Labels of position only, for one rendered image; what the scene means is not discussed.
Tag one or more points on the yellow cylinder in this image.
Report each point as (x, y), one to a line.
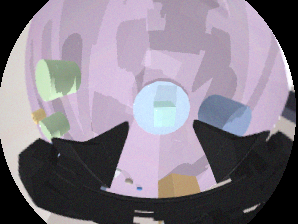
(39, 115)

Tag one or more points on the light blue cube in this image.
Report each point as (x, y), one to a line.
(164, 114)

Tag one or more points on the pale blue round disc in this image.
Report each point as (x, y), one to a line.
(143, 107)

